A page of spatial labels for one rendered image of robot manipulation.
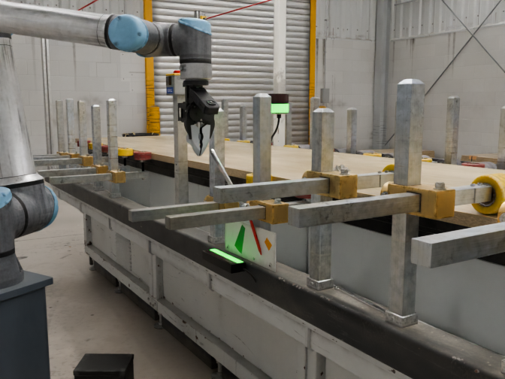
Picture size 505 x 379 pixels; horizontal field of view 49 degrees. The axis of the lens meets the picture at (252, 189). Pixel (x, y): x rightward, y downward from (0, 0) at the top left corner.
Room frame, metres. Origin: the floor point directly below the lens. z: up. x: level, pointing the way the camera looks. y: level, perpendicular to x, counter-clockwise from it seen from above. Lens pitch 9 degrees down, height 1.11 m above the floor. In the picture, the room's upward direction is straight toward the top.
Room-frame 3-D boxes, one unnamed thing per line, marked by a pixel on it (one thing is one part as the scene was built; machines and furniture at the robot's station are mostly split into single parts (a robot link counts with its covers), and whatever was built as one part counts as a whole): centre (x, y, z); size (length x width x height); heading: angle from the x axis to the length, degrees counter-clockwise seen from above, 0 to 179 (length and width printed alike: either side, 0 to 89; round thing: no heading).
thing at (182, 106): (1.60, 0.16, 1.13); 0.09 x 0.08 x 0.12; 32
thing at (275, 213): (1.43, -0.04, 0.85); 0.14 x 0.06 x 0.05; 32
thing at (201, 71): (1.59, 0.16, 1.21); 0.10 x 0.09 x 0.05; 122
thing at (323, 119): (1.23, -0.16, 0.87); 0.04 x 0.04 x 0.48; 32
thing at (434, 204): (1.00, -0.30, 0.95); 0.14 x 0.06 x 0.05; 32
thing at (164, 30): (1.62, 0.27, 1.30); 0.12 x 0.12 x 0.09; 75
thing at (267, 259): (1.46, 0.01, 0.75); 0.26 x 0.01 x 0.10; 32
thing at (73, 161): (2.86, 0.94, 0.83); 0.44 x 0.03 x 0.04; 122
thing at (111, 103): (2.51, 0.63, 0.91); 0.04 x 0.04 x 0.48; 32
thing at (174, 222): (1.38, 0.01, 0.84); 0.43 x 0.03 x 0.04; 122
